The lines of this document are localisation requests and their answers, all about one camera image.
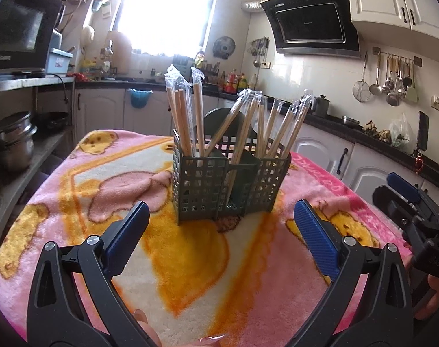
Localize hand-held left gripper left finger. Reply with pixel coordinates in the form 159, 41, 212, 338
26, 200, 151, 347

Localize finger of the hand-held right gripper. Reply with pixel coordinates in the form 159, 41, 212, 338
372, 184, 403, 222
386, 172, 421, 204

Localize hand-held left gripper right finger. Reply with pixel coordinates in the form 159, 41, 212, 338
293, 199, 413, 347

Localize dark green plastic utensil holder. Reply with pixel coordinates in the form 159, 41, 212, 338
172, 108, 291, 226

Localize set of chopsticks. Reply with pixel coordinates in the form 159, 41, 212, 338
164, 63, 314, 206

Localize person's right hand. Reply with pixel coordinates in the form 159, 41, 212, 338
403, 242, 439, 320

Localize person's left hand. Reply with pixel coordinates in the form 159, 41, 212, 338
132, 309, 227, 347

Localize clear plastic bag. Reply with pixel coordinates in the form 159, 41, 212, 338
387, 114, 414, 149

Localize black phone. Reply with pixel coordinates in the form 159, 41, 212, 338
418, 111, 429, 151

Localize black countertop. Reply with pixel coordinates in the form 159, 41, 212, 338
75, 77, 439, 189

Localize pink printed blanket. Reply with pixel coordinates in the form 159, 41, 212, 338
0, 129, 410, 347

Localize large steel ladle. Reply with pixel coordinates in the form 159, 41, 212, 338
386, 61, 401, 107

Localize green spatula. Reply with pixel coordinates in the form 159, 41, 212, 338
407, 63, 419, 102

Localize steel spoon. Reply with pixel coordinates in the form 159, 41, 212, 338
382, 56, 394, 93

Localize small steel ladle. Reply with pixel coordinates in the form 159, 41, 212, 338
369, 57, 383, 95

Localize dark kettle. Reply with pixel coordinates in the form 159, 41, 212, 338
311, 95, 331, 118

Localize white base cabinets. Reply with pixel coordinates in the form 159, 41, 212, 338
74, 87, 439, 225

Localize black wok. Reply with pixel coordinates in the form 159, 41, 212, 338
37, 111, 70, 131

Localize blue hanging trash bin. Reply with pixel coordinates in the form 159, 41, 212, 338
128, 88, 152, 110

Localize stack of stainless steel pots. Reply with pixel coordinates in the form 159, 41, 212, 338
0, 111, 37, 172

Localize row of condiment bottles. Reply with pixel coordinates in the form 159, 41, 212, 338
223, 69, 258, 93

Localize black range hood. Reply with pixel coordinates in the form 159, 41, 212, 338
260, 0, 361, 58

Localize beige cutting board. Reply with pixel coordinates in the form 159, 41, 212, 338
106, 31, 132, 75

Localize stainless steel shelf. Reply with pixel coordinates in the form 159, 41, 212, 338
0, 76, 75, 232

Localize white upper cabinets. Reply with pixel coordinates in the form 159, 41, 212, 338
344, 0, 437, 40

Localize light blue plastic bin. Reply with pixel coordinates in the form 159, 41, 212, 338
46, 48, 73, 75

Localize small hanging kitchen tools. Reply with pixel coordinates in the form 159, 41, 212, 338
250, 37, 271, 67

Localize kitchen window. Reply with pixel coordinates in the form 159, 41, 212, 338
111, 0, 220, 56

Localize black microwave oven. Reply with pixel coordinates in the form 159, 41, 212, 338
0, 0, 64, 76

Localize wire skimmer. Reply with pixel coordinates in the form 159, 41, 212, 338
352, 52, 372, 102

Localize metal utensil rail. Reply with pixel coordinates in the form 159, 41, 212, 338
372, 47, 422, 67

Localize black power cable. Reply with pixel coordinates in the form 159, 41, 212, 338
51, 74, 69, 104

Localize teal wall holder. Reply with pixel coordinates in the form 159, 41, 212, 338
91, 0, 112, 19

